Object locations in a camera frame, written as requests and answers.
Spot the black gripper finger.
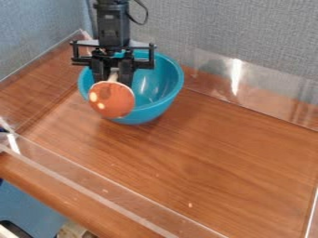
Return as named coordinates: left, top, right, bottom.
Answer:
left=118, top=59, right=133, bottom=86
left=90, top=59, right=104, bottom=82

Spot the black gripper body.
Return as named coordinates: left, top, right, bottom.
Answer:
left=69, top=40, right=156, bottom=70

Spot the brown toy mushroom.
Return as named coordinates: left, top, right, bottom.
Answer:
left=88, top=70, right=134, bottom=119

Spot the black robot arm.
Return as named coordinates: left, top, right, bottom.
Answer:
left=69, top=0, right=156, bottom=86

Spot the blue plastic bowl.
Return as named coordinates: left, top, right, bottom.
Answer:
left=77, top=49, right=185, bottom=126

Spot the clear acrylic front barrier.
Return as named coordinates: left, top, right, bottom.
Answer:
left=0, top=132, right=227, bottom=238

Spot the clear acrylic barrier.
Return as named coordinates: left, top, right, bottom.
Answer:
left=0, top=132, right=227, bottom=238
left=183, top=48, right=318, bottom=132

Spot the clear acrylic back barrier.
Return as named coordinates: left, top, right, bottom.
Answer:
left=183, top=48, right=318, bottom=132

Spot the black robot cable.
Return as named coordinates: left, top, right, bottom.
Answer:
left=125, top=0, right=149, bottom=26

